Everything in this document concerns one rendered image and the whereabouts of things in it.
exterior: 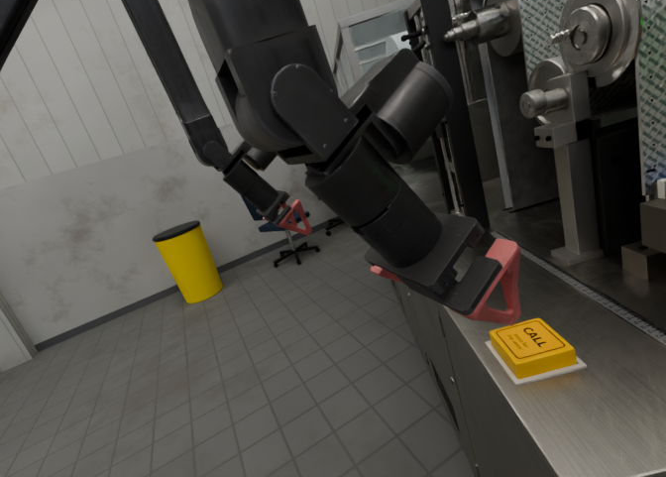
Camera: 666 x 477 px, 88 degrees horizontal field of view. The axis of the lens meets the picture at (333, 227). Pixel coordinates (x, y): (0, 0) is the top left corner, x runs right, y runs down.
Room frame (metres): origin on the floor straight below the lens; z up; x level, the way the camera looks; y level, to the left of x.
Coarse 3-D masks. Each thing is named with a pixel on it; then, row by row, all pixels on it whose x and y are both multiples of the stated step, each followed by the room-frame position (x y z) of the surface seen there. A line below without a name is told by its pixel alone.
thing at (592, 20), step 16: (576, 16) 0.51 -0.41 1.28; (592, 16) 0.48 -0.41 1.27; (608, 16) 0.47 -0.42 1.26; (576, 32) 0.51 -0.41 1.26; (592, 32) 0.48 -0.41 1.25; (608, 32) 0.47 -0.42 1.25; (576, 48) 0.52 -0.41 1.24; (592, 48) 0.49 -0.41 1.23; (608, 48) 0.48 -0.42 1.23; (576, 64) 0.52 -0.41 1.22
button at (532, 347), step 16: (528, 320) 0.39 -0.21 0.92; (496, 336) 0.38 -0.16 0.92; (512, 336) 0.37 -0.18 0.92; (528, 336) 0.36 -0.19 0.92; (544, 336) 0.36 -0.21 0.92; (560, 336) 0.35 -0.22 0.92; (512, 352) 0.35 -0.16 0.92; (528, 352) 0.34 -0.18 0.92; (544, 352) 0.33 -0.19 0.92; (560, 352) 0.33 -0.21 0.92; (512, 368) 0.34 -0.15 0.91; (528, 368) 0.33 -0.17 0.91; (544, 368) 0.33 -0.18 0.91
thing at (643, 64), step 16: (640, 64) 0.44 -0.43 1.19; (656, 64) 0.44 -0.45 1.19; (640, 80) 0.44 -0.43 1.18; (656, 80) 0.44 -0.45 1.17; (640, 96) 0.44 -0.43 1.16; (656, 96) 0.44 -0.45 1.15; (640, 112) 0.44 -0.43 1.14; (656, 112) 0.44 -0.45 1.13; (640, 128) 0.45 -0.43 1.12; (656, 128) 0.44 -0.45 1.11; (640, 144) 0.45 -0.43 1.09; (656, 144) 0.44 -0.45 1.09; (640, 160) 0.45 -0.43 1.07; (656, 160) 0.44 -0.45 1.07; (656, 176) 0.44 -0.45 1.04
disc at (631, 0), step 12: (624, 0) 0.45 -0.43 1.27; (636, 0) 0.44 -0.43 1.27; (564, 12) 0.56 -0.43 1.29; (636, 12) 0.44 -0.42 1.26; (636, 24) 0.44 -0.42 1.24; (636, 36) 0.44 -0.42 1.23; (624, 48) 0.46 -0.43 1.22; (636, 48) 0.44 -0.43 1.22; (564, 60) 0.57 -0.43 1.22; (624, 60) 0.46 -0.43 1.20; (612, 72) 0.48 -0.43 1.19; (588, 84) 0.53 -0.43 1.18; (600, 84) 0.50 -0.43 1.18
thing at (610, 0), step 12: (576, 0) 0.53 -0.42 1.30; (588, 0) 0.50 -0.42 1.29; (600, 0) 0.48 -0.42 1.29; (612, 0) 0.46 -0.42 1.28; (612, 12) 0.47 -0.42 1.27; (624, 12) 0.45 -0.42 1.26; (564, 24) 0.56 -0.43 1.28; (612, 24) 0.47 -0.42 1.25; (624, 24) 0.45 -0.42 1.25; (612, 36) 0.47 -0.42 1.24; (624, 36) 0.45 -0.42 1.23; (612, 48) 0.47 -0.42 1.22; (600, 60) 0.49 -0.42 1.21; (612, 60) 0.47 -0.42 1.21; (588, 72) 0.52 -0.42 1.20; (600, 72) 0.49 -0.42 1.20
